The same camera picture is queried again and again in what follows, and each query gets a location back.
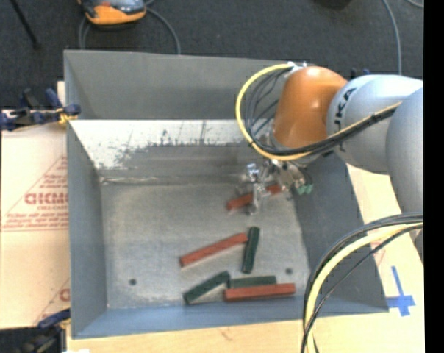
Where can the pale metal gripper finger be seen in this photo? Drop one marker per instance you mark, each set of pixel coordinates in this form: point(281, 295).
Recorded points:
point(257, 197)
point(250, 171)

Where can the red-brown block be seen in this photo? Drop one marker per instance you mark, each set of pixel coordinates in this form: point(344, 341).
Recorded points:
point(212, 250)
point(258, 292)
point(238, 200)

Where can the dark green flat block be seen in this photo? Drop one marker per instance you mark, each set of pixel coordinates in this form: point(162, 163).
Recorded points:
point(251, 250)
point(206, 288)
point(252, 281)

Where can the grey metal bin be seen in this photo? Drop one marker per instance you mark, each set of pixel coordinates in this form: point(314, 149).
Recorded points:
point(152, 234)

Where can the brown cardboard board, red print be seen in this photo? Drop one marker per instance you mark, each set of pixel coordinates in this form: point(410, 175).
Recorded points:
point(31, 204)

